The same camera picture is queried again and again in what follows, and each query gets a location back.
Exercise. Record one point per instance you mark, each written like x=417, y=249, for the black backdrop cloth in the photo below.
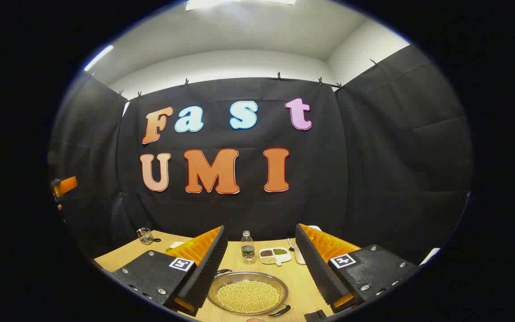
x=373, y=156

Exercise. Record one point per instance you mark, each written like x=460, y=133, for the clear plastic water bottle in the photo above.
x=247, y=250

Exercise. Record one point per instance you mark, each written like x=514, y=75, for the white divided bean dish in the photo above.
x=275, y=256

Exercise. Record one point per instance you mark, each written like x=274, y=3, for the sandwich with lettuce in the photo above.
x=176, y=245

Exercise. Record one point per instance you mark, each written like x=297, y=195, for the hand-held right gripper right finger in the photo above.
x=313, y=268

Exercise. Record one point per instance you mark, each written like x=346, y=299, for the pile of soybeans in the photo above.
x=248, y=297

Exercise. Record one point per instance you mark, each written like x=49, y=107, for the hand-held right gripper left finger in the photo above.
x=208, y=268

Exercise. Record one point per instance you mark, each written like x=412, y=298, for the white countertop appliance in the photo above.
x=299, y=256

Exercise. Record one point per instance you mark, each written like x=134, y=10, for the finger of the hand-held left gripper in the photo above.
x=66, y=184

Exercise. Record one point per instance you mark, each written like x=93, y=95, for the ceiling light panel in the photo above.
x=99, y=57
x=239, y=3

